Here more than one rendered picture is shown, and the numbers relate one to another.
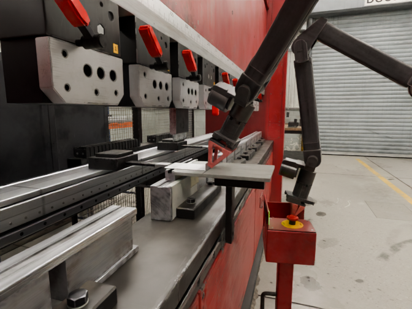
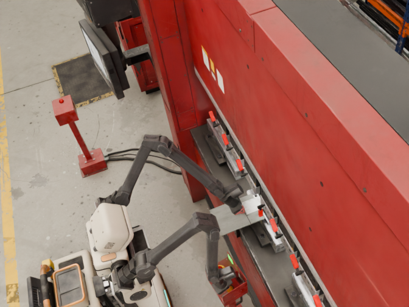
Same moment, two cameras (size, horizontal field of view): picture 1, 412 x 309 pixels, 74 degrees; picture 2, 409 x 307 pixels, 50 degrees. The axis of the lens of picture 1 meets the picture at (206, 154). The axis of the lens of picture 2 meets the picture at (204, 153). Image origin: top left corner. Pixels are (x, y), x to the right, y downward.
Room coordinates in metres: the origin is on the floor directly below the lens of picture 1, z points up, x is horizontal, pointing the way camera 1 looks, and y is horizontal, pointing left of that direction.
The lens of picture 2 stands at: (1.88, -0.83, 3.12)
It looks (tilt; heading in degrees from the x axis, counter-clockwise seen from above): 50 degrees down; 150
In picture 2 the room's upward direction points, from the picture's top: 10 degrees counter-clockwise
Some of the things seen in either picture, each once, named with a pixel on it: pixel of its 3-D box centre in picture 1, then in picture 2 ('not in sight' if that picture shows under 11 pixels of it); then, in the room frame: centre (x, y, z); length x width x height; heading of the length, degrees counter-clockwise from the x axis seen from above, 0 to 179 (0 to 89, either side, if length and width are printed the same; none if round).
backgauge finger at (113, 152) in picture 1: (133, 160); not in sight; (0.87, 0.23, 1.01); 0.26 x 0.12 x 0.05; 73
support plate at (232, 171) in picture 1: (227, 170); (236, 214); (0.79, -0.06, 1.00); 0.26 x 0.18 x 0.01; 73
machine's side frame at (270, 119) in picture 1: (245, 113); not in sight; (3.05, -0.44, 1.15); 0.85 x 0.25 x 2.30; 73
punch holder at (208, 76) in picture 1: (198, 85); (274, 203); (1.00, 0.03, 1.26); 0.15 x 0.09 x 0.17; 163
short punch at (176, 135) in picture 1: (179, 124); not in sight; (0.83, 0.08, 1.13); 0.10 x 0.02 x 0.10; 163
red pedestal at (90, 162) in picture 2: not in sight; (78, 136); (-1.03, -0.36, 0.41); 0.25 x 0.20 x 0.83; 73
